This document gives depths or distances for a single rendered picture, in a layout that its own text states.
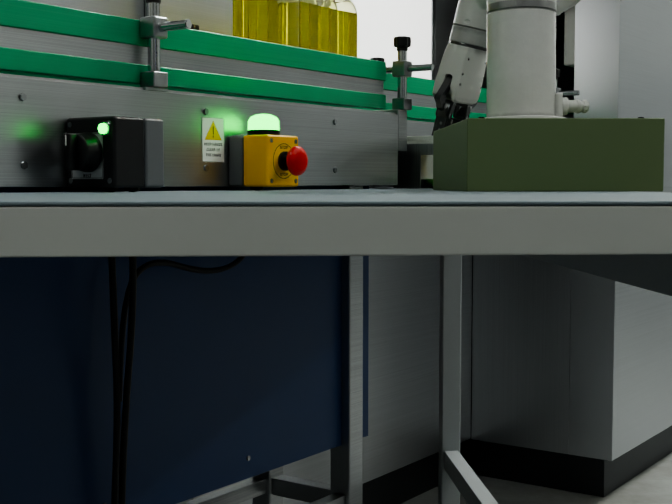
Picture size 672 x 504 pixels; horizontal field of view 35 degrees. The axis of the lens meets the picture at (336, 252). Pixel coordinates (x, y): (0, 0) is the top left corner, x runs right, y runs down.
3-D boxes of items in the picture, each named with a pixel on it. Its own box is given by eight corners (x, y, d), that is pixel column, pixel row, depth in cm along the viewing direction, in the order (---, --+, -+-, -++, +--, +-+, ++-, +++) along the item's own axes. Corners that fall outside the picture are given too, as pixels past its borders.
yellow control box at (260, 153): (260, 189, 152) (260, 137, 152) (302, 189, 148) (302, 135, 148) (228, 189, 147) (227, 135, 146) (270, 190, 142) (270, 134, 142)
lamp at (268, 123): (261, 136, 150) (261, 115, 150) (286, 135, 148) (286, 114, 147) (240, 135, 147) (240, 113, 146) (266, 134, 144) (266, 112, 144)
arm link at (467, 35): (468, 28, 195) (464, 43, 195) (445, 22, 187) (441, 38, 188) (504, 36, 191) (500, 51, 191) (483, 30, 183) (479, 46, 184)
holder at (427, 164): (415, 187, 207) (416, 147, 206) (548, 188, 191) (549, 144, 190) (367, 188, 193) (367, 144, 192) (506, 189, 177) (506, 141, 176)
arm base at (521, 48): (566, 129, 157) (566, 22, 156) (602, 123, 144) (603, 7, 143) (464, 128, 154) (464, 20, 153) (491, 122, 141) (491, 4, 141)
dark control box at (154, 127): (117, 190, 130) (116, 121, 129) (165, 191, 125) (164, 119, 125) (64, 191, 123) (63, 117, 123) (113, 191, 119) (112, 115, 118)
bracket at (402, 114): (363, 151, 191) (363, 112, 191) (409, 151, 186) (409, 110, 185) (352, 151, 188) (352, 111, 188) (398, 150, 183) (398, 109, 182)
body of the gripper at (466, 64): (465, 38, 195) (450, 99, 197) (439, 32, 186) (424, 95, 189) (501, 46, 191) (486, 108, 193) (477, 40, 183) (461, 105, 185)
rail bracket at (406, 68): (354, 112, 192) (354, 42, 191) (436, 109, 182) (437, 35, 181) (345, 111, 189) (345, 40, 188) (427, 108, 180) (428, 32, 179)
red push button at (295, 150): (290, 146, 147) (310, 146, 145) (290, 175, 147) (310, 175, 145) (272, 145, 144) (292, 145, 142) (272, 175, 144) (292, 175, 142)
